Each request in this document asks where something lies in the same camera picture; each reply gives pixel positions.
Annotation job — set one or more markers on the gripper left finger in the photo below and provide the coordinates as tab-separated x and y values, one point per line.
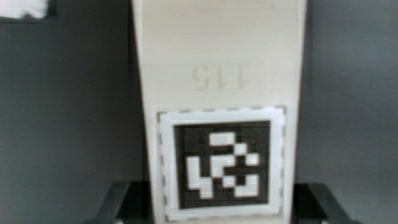
125	207

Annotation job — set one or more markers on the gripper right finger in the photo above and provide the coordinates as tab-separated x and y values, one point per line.
317	208

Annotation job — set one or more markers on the white desk top tray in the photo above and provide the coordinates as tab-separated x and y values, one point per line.
24	8

